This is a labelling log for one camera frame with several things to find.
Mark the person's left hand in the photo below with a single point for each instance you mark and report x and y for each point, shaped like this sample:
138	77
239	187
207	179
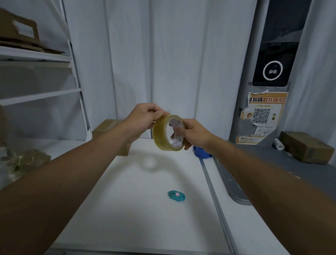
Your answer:
140	118

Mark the person's right hand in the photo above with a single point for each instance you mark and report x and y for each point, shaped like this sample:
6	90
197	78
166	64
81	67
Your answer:
195	132

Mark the person's right thumb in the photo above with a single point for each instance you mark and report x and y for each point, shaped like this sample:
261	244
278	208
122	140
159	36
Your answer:
185	122

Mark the person's left fingers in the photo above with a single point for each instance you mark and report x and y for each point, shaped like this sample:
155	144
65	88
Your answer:
157	111

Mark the clear packing tape roll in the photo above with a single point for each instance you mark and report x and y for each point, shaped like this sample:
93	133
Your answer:
164	134

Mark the person's right forearm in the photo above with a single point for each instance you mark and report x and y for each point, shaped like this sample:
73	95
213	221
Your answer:
273	194

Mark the person's left forearm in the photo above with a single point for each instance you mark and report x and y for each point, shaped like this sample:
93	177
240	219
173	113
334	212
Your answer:
60	189

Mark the blue tape roll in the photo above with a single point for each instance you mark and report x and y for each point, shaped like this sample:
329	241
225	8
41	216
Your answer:
201	153

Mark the brown cardboard box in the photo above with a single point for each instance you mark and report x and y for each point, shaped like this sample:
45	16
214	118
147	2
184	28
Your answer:
110	131

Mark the white curtain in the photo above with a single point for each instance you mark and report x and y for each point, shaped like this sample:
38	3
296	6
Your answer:
170	60

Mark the teal box cutter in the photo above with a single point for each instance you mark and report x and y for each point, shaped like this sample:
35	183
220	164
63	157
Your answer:
176	196

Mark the orange paper poster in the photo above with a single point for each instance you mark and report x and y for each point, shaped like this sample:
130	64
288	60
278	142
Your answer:
261	117

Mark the grey kiosk machine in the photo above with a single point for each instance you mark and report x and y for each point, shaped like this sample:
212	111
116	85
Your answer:
262	105

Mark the white paper roll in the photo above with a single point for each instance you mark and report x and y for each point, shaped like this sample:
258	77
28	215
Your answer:
278	144

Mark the black scanner screen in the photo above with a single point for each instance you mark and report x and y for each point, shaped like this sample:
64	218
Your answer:
278	43

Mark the taped brown cardboard parcel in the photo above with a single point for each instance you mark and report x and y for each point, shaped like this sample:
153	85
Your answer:
305	147

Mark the white metal shelf rack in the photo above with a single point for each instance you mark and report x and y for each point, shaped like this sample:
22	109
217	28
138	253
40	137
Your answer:
39	68

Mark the crumpled clear plastic wrap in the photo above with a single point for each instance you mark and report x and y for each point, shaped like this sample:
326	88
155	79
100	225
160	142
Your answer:
25	161

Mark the labelled cardboard box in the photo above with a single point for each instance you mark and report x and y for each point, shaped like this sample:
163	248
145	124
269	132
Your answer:
17	29

